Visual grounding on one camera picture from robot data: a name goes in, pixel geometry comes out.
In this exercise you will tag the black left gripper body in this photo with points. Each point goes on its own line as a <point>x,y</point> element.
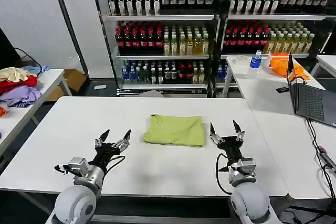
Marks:
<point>105,154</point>

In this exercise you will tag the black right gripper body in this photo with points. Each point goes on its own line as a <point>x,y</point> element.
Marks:
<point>232,148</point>

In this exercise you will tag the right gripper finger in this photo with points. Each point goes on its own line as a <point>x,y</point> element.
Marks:
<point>214,134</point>
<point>238,130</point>

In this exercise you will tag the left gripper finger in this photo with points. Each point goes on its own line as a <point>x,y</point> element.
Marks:
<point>123,141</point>
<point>103,137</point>

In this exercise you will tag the light green shirt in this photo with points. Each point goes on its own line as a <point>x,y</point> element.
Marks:
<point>174,130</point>

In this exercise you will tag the white table with laptop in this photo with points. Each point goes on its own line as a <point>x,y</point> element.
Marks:
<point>278,108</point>

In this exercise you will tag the small white floor object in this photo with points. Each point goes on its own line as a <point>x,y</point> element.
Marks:
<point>100,86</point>

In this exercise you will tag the grey chair back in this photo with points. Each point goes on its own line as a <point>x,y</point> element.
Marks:
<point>151,93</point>

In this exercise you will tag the small black device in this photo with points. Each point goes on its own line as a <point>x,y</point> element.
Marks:
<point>282,89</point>

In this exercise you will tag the brown cardboard box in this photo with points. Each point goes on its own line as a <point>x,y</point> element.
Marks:
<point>71,79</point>

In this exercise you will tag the white plastic box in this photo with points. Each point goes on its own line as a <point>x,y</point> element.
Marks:
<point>240,64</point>

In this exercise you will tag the blue label water bottle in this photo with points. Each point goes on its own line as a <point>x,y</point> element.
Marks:
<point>255,64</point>

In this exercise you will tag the dark grey laptop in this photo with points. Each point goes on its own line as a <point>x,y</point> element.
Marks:
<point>309,98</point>

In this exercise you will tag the white side table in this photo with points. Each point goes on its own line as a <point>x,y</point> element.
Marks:
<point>31,103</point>

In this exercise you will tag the orange cloth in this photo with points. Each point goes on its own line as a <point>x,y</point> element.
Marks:
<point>286,67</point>

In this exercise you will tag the purple cloth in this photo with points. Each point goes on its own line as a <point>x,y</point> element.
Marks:
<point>22,95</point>

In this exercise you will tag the light blue cloth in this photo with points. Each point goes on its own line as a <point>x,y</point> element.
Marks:
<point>38,69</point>

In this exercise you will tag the red cloth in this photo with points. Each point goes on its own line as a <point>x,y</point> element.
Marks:
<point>15,83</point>

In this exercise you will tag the small orange object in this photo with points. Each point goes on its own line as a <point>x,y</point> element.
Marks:
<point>2,111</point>

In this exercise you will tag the cream cloth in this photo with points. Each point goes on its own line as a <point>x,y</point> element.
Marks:
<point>14,74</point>

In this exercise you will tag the white corner table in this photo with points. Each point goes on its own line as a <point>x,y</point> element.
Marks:
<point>326,62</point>

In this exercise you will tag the wide shelf with bottles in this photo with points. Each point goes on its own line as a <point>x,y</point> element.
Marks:
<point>162,32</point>

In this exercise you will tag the narrow shelf with bottles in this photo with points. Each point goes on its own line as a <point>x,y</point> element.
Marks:
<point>273,19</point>

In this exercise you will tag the black monitor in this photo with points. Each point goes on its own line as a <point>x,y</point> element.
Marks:
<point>6,51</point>

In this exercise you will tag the black wall strip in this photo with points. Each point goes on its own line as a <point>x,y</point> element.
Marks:
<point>69,24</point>

